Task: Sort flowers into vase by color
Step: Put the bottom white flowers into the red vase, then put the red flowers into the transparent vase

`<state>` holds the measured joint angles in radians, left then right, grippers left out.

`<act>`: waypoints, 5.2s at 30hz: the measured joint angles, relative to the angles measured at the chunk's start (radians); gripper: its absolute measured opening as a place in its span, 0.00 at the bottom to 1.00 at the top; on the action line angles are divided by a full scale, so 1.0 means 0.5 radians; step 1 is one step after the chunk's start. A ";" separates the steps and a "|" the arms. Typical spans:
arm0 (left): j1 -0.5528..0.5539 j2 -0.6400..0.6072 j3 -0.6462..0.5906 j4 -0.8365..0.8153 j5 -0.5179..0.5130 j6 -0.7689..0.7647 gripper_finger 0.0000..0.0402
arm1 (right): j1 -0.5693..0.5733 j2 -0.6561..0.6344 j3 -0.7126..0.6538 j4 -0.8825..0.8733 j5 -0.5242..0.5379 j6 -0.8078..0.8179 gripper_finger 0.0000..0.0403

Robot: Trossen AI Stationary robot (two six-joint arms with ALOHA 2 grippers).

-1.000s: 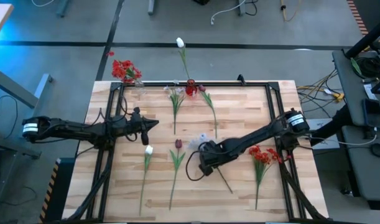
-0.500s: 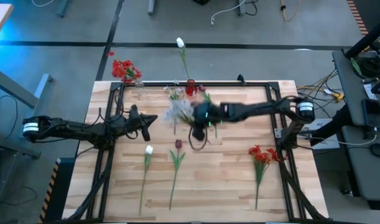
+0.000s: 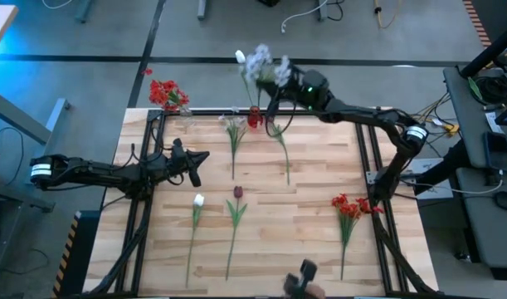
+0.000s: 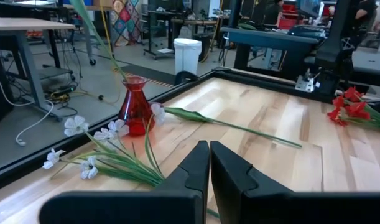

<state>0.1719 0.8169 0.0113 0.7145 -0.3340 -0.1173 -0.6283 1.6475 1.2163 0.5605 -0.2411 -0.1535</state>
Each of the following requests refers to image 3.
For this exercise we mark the black vertical pole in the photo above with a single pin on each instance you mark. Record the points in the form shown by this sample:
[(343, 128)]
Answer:
[(491, 52)]

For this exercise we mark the person's hand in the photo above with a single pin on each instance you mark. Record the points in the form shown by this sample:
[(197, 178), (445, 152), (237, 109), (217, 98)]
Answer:
[(316, 291)]

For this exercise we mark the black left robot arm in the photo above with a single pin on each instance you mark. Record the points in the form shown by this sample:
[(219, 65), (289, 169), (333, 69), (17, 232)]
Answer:
[(91, 172)]

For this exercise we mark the clear glass vase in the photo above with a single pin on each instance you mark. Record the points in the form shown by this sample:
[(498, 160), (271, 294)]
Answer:
[(187, 120)]

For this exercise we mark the black panel with hazard stripe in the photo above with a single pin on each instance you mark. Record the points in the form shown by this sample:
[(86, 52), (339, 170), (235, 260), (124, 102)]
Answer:
[(85, 249)]

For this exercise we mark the black handheld object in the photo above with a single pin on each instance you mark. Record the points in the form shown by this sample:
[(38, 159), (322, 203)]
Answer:
[(305, 272)]

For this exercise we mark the grey metal base plate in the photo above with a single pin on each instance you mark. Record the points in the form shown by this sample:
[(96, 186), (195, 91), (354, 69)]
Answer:
[(427, 166)]

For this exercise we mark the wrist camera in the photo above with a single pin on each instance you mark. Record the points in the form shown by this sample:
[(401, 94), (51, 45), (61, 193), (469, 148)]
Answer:
[(315, 81), (179, 158)]

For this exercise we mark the red glass vase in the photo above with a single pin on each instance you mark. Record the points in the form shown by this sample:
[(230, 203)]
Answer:
[(255, 119)]

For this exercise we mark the grey desk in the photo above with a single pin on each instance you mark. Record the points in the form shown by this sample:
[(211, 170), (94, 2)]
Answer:
[(485, 232)]

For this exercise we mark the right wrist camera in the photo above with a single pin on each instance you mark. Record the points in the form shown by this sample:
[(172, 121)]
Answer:
[(315, 81)]

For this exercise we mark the black mat with striped edge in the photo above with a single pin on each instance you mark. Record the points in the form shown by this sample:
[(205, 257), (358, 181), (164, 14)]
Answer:
[(498, 16)]

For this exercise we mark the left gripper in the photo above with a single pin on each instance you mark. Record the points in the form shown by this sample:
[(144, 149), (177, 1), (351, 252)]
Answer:
[(170, 166)]

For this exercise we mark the black rectangular device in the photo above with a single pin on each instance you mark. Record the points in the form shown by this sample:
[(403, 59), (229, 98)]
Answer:
[(498, 151)]

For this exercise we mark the green leaf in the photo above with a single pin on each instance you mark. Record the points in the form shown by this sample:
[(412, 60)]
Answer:
[(475, 88)]

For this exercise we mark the small white flower bunch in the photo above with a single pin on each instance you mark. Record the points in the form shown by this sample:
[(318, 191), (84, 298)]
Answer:
[(235, 133)]

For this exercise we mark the black slanted bar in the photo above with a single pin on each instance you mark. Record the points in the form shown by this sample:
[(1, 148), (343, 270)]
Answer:
[(448, 166)]

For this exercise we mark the large white flower bunch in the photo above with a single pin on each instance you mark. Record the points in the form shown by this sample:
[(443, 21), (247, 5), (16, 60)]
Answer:
[(261, 66)]

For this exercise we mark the grey metal desk frame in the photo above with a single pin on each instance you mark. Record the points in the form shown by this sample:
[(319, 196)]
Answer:
[(20, 120)]

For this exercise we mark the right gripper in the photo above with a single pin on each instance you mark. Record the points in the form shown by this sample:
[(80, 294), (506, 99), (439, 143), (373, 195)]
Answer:
[(315, 101)]

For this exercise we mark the white artificial tulip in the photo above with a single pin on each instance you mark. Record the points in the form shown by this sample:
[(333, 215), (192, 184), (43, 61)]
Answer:
[(198, 200), (240, 56)]

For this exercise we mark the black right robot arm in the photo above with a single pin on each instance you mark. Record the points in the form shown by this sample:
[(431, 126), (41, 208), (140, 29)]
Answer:
[(369, 118)]

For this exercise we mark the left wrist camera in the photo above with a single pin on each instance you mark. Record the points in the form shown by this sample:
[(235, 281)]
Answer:
[(179, 158)]

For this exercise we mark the black aluminium table frame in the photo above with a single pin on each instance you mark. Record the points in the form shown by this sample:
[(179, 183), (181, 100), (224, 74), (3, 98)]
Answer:
[(211, 112)]

